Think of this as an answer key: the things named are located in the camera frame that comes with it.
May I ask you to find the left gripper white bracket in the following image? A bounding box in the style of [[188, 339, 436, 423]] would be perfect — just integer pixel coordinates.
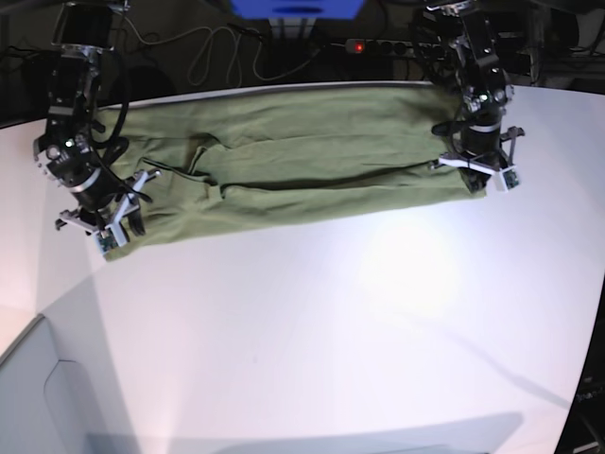
[[431, 125, 526, 194]]

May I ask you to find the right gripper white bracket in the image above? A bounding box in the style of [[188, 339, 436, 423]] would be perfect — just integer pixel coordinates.
[[55, 168, 162, 236]]

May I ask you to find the green T-shirt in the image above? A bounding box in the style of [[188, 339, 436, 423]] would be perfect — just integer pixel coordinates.
[[107, 86, 483, 261]]

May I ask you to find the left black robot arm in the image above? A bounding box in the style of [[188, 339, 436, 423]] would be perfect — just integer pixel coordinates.
[[410, 1, 526, 193]]

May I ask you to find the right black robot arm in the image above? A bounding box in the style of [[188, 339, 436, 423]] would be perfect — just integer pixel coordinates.
[[33, 1, 161, 253]]

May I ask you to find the black power strip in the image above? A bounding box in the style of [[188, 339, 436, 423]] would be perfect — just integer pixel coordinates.
[[344, 39, 445, 61]]

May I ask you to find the blue box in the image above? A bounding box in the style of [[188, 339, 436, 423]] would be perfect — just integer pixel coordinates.
[[230, 0, 365, 20]]

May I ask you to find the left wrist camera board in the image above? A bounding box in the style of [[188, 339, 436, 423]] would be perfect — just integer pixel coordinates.
[[493, 166, 520, 193]]

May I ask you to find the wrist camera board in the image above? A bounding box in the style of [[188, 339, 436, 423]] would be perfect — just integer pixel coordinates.
[[493, 166, 520, 193], [95, 227, 130, 256]]

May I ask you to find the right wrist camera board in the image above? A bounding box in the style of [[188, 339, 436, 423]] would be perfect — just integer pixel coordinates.
[[95, 227, 130, 256]]

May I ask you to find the grey cable on floor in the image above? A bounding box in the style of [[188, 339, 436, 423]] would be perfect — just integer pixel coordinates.
[[127, 23, 327, 89]]

